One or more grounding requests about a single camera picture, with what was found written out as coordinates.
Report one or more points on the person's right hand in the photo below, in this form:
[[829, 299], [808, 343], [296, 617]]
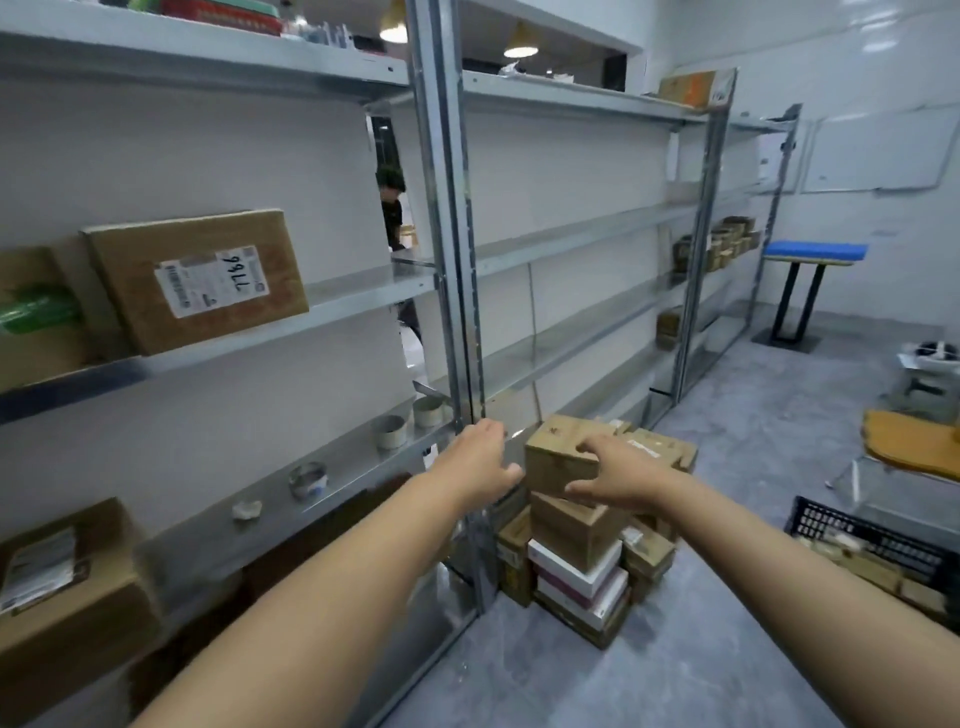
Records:
[[634, 476]]

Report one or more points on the person's left hand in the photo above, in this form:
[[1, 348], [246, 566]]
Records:
[[469, 469]]

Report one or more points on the person's right thumb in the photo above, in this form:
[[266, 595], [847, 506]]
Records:
[[585, 489]]

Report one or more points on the person's left thumb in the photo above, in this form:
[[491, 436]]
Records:
[[507, 478]]

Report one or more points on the small brown cardboard box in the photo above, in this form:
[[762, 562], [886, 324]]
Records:
[[551, 454]]

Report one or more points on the person's right forearm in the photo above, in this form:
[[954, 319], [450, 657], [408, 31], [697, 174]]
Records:
[[810, 592]]

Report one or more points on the person's left forearm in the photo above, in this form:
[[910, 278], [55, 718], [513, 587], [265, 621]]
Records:
[[322, 600]]

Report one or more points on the white flat box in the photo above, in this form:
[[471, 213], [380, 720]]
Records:
[[570, 566]]

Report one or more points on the narrow brown labelled box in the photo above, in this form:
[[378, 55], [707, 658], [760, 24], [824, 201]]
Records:
[[515, 559]]

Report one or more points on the brown box with white label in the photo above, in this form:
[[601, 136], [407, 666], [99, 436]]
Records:
[[646, 555]]

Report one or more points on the low brown cardboard box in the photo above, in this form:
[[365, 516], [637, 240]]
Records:
[[667, 448]]

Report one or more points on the white tape roll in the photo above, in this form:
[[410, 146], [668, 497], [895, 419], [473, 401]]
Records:
[[428, 412], [390, 433]]

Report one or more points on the white and pink box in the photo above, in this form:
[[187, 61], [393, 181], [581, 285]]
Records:
[[589, 600]]

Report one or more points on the flat brown cardboard box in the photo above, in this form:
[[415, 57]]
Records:
[[592, 634]]

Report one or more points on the small dark brown box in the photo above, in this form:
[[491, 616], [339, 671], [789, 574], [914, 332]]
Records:
[[669, 330]]

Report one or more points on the grey tape roll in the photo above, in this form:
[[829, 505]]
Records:
[[307, 484]]

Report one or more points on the crumpled white paper scrap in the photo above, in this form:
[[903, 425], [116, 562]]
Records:
[[246, 511]]

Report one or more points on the black plastic crate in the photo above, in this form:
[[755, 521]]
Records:
[[862, 529]]

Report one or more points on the row of small brown boxes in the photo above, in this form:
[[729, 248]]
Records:
[[724, 240]]

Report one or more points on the yellow seat chair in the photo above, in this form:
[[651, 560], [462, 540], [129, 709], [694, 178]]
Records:
[[911, 442]]

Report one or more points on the blue-topped black-legged table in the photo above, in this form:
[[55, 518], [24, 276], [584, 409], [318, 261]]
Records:
[[814, 251]]

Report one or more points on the grey stool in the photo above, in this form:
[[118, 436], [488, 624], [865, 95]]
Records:
[[930, 371]]

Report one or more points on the small grey metal shelving unit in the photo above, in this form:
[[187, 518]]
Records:
[[750, 124]]

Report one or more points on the cardboard box with orange print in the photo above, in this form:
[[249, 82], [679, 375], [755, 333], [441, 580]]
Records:
[[694, 86]]

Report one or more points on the large labelled cardboard box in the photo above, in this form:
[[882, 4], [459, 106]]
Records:
[[127, 285]]

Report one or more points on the yellow pendant lamp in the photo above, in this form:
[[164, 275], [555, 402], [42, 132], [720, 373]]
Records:
[[394, 22], [520, 41]]

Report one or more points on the big cardboard box with label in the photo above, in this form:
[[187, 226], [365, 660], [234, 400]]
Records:
[[82, 622]]

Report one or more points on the cluster of small bottles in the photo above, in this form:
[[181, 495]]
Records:
[[319, 34]]

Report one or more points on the cardboard box with green tape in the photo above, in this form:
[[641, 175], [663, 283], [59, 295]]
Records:
[[37, 352]]

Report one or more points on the large grey metal shelving unit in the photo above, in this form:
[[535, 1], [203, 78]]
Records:
[[225, 71]]

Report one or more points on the red flat box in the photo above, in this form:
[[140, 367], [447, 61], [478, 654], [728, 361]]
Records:
[[221, 13]]

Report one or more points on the white wall board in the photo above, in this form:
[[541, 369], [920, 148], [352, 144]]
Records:
[[870, 154]]

